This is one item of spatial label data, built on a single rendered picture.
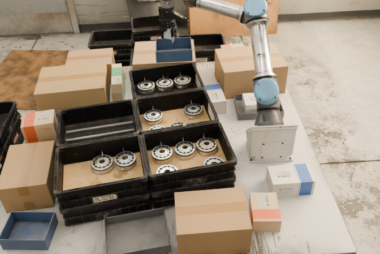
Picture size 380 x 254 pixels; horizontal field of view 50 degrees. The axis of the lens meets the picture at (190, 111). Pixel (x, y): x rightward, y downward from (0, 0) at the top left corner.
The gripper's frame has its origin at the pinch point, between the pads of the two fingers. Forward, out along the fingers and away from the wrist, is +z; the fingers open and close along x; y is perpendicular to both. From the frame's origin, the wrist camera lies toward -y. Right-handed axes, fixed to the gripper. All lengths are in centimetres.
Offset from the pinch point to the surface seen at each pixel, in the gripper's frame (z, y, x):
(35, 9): 61, 164, -250
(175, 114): 31.2, 0.7, 29.2
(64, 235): 49, 51, 94
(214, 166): 26, -17, 81
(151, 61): 20.6, 15.2, -16.2
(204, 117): 31.5, -15.3, 33.4
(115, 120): 32, 33, 32
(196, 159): 34, -10, 65
